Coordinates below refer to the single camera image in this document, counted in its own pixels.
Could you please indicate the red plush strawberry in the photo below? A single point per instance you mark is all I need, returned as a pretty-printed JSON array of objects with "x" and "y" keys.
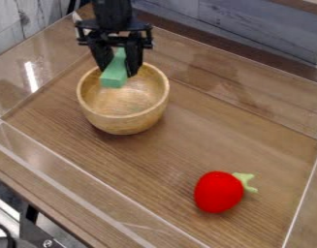
[{"x": 220, "y": 190}]

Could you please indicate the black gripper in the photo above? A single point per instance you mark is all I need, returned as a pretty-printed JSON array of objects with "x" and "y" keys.
[{"x": 117, "y": 26}]

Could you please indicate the clear acrylic corner bracket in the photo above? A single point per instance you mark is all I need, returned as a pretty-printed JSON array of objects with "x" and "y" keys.
[{"x": 78, "y": 17}]

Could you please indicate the clear acrylic tray wall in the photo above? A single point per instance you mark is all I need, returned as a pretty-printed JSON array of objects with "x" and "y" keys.
[{"x": 92, "y": 209}]

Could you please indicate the green rectangular block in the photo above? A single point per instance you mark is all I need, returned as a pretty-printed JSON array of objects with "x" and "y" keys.
[{"x": 115, "y": 75}]

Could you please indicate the brown wooden bowl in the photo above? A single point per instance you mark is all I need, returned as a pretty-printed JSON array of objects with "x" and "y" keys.
[{"x": 127, "y": 110}]

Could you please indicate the black table leg bracket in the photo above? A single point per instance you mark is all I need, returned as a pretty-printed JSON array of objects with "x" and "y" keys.
[{"x": 32, "y": 233}]

